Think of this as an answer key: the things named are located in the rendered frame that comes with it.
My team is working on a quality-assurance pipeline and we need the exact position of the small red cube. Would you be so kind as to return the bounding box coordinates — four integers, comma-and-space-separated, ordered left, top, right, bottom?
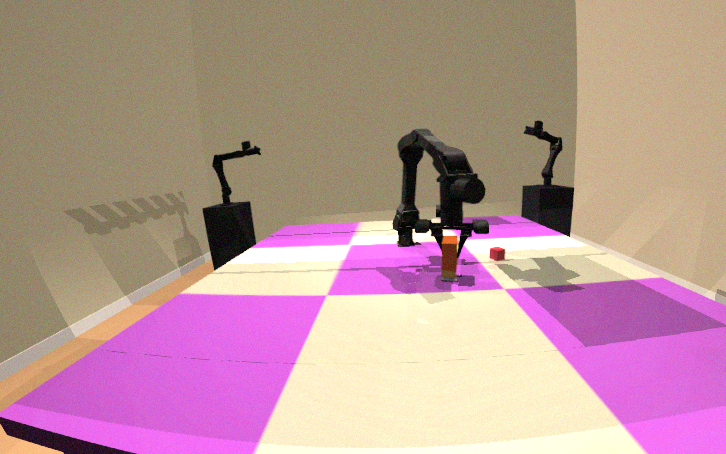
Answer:
490, 247, 506, 261

